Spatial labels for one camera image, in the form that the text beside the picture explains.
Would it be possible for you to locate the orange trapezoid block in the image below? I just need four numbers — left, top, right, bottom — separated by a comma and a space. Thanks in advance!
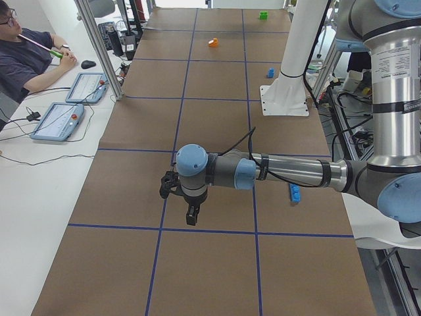
208, 38, 219, 48

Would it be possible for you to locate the long blue block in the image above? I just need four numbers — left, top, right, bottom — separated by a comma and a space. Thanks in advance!
289, 184, 301, 203

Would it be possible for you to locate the brown paper table cover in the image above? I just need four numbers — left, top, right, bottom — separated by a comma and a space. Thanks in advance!
33, 9, 376, 315

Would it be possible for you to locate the small blue block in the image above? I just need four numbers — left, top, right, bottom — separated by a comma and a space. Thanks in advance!
266, 68, 275, 78

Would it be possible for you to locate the teach pendant near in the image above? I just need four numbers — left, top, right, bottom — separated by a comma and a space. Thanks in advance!
30, 102, 85, 142

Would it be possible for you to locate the teach pendant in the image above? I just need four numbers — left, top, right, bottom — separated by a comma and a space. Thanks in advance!
30, 102, 85, 142
65, 72, 108, 104

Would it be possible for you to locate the teach pendant far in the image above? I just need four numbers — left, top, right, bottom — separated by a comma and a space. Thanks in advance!
65, 72, 108, 104

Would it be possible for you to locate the black water bottle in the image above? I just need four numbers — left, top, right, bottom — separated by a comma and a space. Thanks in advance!
107, 24, 124, 57

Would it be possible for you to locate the black computer mouse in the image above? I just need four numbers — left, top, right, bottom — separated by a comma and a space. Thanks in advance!
81, 60, 96, 69

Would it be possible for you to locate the small black adapter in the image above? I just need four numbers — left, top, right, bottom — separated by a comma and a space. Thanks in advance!
26, 112, 41, 122

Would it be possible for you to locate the black keyboard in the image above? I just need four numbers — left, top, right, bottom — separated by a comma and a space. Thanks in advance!
97, 22, 116, 51

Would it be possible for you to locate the green duplo block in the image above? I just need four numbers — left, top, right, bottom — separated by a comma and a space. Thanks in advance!
259, 11, 268, 20

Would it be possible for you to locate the seated person dark shirt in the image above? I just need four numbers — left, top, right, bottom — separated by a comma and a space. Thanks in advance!
1, 1, 77, 103

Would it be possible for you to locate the black camera mount bracket near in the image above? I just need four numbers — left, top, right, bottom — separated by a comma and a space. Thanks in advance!
159, 171, 182, 199

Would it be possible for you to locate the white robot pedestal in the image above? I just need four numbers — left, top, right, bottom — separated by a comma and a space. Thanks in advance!
260, 0, 330, 117

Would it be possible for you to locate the green handled stick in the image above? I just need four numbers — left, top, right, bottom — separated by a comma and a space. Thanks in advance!
18, 34, 63, 59

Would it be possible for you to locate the aluminium frame post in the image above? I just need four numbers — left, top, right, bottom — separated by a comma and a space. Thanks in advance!
74, 0, 123, 101

